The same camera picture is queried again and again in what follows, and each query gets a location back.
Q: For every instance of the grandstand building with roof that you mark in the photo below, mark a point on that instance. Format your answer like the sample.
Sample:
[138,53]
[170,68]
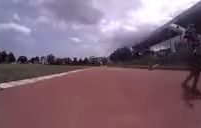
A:
[174,40]

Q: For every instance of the person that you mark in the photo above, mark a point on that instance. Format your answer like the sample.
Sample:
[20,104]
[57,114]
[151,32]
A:
[195,63]

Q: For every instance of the row of trees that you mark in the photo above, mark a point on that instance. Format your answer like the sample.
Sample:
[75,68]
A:
[54,60]

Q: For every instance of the green grass field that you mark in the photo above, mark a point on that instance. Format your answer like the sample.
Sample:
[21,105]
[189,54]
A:
[18,70]

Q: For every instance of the red running track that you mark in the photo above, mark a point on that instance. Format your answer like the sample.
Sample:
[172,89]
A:
[98,100]

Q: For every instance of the pale concrete kerb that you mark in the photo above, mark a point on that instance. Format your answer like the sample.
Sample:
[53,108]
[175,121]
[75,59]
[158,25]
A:
[28,80]

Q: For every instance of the dark tree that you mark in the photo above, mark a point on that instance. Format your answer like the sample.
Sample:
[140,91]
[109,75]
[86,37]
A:
[121,55]

